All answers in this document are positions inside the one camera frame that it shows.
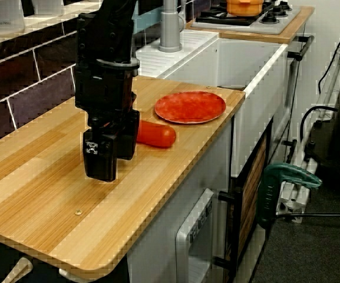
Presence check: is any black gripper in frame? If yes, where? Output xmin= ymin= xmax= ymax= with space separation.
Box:
xmin=74 ymin=60 xmax=141 ymax=182

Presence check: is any red round plate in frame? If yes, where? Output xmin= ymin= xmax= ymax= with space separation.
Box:
xmin=154 ymin=91 xmax=227 ymax=125

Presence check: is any grey toy oven door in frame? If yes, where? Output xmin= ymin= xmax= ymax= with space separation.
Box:
xmin=174 ymin=187 xmax=215 ymax=283

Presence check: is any teal plastic bin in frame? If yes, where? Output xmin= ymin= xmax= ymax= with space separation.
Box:
xmin=132 ymin=14 xmax=165 ymax=34

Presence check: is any grey toy faucet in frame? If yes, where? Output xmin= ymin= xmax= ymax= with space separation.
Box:
xmin=159 ymin=0 xmax=184 ymax=53

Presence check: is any wooden cabinet door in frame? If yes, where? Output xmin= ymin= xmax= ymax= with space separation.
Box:
xmin=236 ymin=134 xmax=268 ymax=260

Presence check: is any white toy sink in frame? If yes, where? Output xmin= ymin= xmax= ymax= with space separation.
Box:
xmin=135 ymin=28 xmax=291 ymax=178

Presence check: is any white plastic storage jar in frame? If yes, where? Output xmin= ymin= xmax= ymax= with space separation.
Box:
xmin=0 ymin=0 xmax=27 ymax=35
xmin=30 ymin=0 xmax=66 ymax=12

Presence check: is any green clamp tool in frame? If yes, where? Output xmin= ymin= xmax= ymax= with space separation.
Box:
xmin=257 ymin=163 xmax=324 ymax=230

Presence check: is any grey toy stove top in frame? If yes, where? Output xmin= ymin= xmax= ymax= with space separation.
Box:
xmin=190 ymin=0 xmax=302 ymax=35

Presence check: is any wooden stove counter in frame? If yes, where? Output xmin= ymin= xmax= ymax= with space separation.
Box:
xmin=185 ymin=5 xmax=315 ymax=45

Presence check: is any orange toy pot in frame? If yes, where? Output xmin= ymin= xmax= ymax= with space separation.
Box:
xmin=226 ymin=0 xmax=265 ymax=17

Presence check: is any black stove knob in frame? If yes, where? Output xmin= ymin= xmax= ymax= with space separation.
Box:
xmin=273 ymin=1 xmax=293 ymax=13
xmin=259 ymin=12 xmax=279 ymax=25

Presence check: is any black towel bar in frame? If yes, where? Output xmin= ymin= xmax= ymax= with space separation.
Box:
xmin=287 ymin=35 xmax=315 ymax=62

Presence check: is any black cabinet door handle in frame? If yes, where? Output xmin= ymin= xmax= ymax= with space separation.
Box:
xmin=213 ymin=190 xmax=239 ymax=268

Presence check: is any white knob handle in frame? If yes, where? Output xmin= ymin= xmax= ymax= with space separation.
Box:
xmin=1 ymin=256 xmax=34 ymax=283

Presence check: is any thick black looped cable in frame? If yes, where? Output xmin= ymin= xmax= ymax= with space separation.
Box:
xmin=300 ymin=106 xmax=339 ymax=150

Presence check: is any aluminium frame rail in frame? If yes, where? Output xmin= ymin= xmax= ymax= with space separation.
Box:
xmin=275 ymin=28 xmax=340 ymax=223

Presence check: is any thin black hanging cable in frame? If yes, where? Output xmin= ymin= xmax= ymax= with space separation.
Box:
xmin=318 ymin=0 xmax=340 ymax=98

